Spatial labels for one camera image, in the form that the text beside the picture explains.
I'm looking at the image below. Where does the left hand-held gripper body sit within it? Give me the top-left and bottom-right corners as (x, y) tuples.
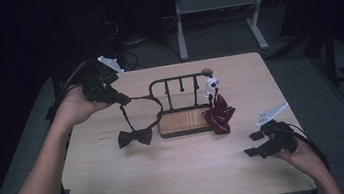
(77, 52), (129, 109)

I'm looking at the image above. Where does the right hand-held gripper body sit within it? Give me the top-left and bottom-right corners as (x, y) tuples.
(251, 100), (300, 160)

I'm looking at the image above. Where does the red striped bow tie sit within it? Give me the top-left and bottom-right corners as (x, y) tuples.
(197, 74), (239, 138)

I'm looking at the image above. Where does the dark brown bow tie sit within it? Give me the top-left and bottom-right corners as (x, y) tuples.
(112, 92), (169, 150)

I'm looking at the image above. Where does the black hook rack wooden tray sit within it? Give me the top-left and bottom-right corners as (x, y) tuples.
(146, 70), (223, 141)

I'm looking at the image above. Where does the person's right hand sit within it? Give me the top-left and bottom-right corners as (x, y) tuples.
(271, 135), (332, 187)

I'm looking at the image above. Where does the person's left hand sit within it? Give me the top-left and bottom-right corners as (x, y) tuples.
(47, 80), (116, 130)

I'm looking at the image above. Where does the black metal stand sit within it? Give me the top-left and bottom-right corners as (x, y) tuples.
(320, 20), (344, 87)
(38, 63), (67, 122)

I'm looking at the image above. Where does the white power strip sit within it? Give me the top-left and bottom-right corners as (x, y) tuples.
(123, 36), (151, 48)

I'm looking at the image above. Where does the grey round disc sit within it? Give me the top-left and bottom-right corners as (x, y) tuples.
(200, 67), (215, 78)

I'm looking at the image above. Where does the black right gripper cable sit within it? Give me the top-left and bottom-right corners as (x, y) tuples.
(283, 117), (332, 176)

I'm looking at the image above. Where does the black floor cable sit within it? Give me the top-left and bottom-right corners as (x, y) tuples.
(118, 37), (184, 72)

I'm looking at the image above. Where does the grey metal table frame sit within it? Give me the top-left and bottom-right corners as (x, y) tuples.
(171, 0), (277, 63)

